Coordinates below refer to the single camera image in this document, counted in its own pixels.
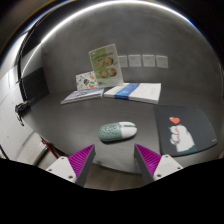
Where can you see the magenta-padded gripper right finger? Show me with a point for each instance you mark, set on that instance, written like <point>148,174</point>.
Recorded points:
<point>150,161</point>

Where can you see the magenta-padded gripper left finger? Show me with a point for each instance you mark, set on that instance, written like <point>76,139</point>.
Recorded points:
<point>79,160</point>

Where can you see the green and white computer mouse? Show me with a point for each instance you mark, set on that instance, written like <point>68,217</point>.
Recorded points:
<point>116,131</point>

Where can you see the black mouse pad with heart print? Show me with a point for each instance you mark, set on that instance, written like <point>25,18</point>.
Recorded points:
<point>186,130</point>

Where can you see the white book with blue band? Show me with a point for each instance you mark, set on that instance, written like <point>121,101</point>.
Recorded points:
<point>136,91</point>

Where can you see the small colourful printed card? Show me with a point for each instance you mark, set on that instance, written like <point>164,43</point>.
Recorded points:
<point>86,81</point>

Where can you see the black flat panel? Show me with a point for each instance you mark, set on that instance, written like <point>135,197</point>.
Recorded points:
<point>35,85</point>

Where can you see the green leaflet in clear stand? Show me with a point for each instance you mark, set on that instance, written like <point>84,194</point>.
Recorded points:
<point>106,66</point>

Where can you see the white light strip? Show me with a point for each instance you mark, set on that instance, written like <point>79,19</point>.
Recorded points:
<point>66,19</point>

